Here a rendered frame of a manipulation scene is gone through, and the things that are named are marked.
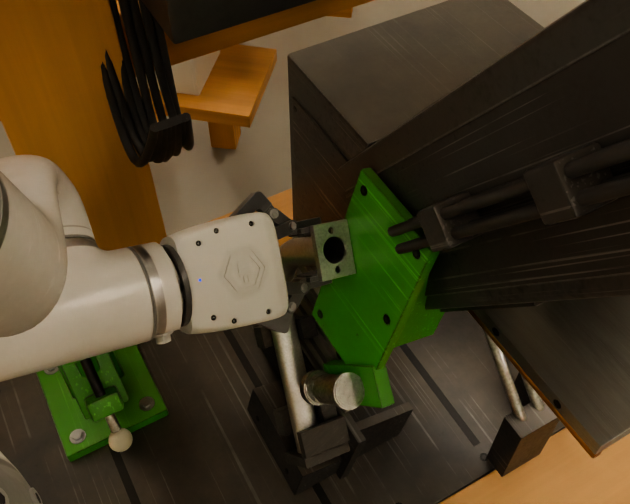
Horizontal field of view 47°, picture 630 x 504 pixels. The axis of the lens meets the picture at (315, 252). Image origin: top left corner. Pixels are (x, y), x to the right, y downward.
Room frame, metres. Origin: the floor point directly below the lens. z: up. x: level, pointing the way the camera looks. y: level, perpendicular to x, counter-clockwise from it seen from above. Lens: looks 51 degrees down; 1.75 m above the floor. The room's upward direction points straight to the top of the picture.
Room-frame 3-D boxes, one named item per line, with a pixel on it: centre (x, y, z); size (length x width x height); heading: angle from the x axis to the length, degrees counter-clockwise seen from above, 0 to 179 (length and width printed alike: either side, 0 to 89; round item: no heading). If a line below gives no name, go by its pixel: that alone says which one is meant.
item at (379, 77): (0.71, -0.14, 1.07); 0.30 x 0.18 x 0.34; 119
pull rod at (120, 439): (0.38, 0.24, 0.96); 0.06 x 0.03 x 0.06; 29
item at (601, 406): (0.49, -0.23, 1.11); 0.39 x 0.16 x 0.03; 29
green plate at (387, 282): (0.44, -0.08, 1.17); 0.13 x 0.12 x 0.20; 119
